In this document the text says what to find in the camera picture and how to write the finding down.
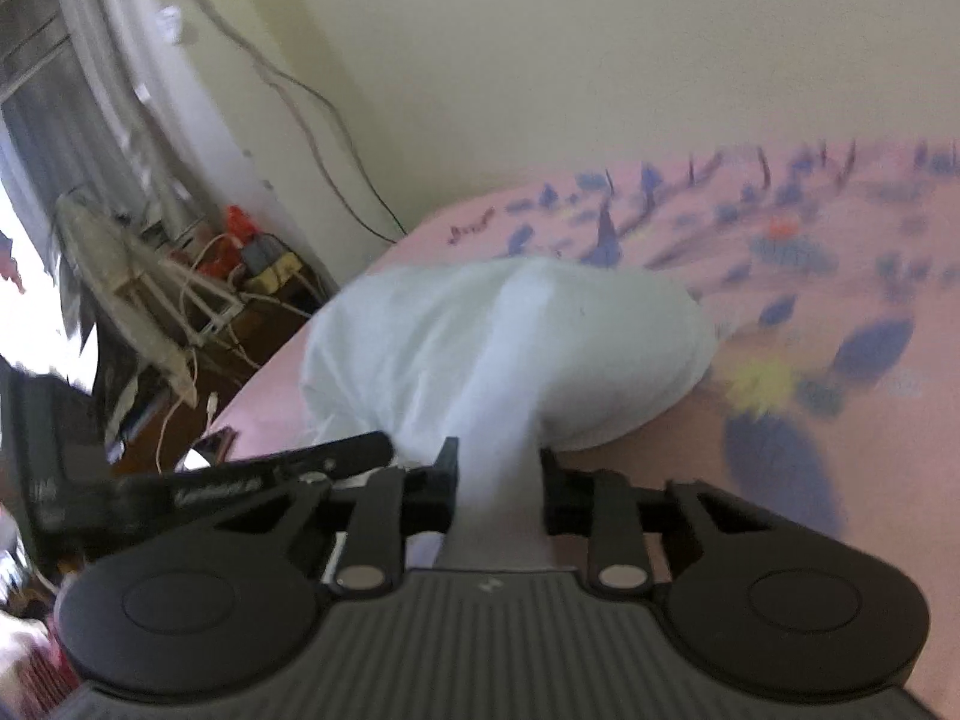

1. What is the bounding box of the yellowish power strip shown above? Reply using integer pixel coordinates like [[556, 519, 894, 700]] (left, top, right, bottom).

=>
[[244, 251, 305, 292]]

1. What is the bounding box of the window with grille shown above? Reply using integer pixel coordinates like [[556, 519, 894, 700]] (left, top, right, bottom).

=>
[[0, 0, 158, 271]]

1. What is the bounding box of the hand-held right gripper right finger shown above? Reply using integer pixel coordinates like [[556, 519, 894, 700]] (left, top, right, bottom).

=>
[[540, 448, 856, 595]]

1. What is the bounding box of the black wall cable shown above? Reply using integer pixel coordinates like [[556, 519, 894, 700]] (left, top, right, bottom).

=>
[[262, 67, 402, 245]]

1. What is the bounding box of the white shirt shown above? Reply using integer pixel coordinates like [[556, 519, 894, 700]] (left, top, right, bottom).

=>
[[300, 255, 717, 567]]

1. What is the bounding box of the white curtain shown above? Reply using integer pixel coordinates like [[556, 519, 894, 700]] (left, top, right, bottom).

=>
[[64, 0, 233, 248]]

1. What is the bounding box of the red plastic item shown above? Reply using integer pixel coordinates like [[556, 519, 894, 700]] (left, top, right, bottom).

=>
[[223, 204, 260, 242]]

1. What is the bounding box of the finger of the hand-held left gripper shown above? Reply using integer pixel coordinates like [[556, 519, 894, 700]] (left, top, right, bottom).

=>
[[111, 431, 396, 537]]

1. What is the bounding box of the pink printed bed sheet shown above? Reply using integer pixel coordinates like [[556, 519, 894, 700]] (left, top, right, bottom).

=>
[[195, 136, 960, 720]]

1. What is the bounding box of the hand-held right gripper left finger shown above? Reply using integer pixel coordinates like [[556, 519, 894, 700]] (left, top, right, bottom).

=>
[[161, 436, 460, 595]]

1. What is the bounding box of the grey wall cable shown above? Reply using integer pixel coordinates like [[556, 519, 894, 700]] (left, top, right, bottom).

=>
[[131, 0, 361, 233]]

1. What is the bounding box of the white standing fan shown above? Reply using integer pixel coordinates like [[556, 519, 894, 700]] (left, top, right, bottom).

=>
[[54, 191, 248, 407]]

